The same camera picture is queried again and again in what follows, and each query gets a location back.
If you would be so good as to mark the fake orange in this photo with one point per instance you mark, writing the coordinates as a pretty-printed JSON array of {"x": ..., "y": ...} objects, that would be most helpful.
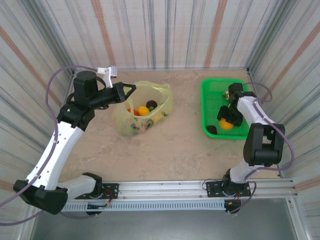
[{"x": 225, "y": 125}]

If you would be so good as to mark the red-orange fake tomato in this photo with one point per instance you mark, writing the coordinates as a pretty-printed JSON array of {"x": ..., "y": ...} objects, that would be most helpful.
[{"x": 135, "y": 112}]

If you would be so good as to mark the yellow fake lemon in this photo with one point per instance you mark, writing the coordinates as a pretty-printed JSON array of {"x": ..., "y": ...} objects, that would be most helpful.
[{"x": 143, "y": 111}]

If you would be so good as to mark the dark purple fake mangosteen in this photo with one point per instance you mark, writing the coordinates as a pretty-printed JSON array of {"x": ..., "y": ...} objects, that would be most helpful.
[
  {"x": 211, "y": 129},
  {"x": 151, "y": 103}
]

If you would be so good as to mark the green plastic basket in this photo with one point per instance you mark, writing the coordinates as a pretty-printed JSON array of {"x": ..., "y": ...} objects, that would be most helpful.
[{"x": 212, "y": 90}]

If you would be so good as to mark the yellow printed plastic bag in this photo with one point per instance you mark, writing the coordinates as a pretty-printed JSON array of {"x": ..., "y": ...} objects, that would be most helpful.
[{"x": 125, "y": 125}]

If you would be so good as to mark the elongated yellow fake fruit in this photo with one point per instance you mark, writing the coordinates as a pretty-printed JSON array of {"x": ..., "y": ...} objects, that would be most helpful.
[{"x": 156, "y": 117}]

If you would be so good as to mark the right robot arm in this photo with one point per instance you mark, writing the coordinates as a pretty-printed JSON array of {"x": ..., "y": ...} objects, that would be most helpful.
[{"x": 250, "y": 110}]

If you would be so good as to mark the red fake apple slice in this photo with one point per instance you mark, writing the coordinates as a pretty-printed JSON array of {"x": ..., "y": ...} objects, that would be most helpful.
[{"x": 226, "y": 95}]

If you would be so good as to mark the black electronics module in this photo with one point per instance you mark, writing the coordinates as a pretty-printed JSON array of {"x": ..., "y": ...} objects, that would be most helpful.
[
  {"x": 93, "y": 213},
  {"x": 231, "y": 203}
]

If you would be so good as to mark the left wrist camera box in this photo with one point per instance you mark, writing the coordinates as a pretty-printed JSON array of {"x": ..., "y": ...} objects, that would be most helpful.
[{"x": 107, "y": 77}]

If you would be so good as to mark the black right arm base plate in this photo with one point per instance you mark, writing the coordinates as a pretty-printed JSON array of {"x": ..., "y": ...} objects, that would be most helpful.
[{"x": 212, "y": 190}]

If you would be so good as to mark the aluminium mounting rail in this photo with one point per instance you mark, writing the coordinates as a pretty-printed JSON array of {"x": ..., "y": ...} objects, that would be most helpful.
[{"x": 160, "y": 188}]

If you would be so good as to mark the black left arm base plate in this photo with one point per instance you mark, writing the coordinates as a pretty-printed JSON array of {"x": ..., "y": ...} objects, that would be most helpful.
[{"x": 112, "y": 190}]

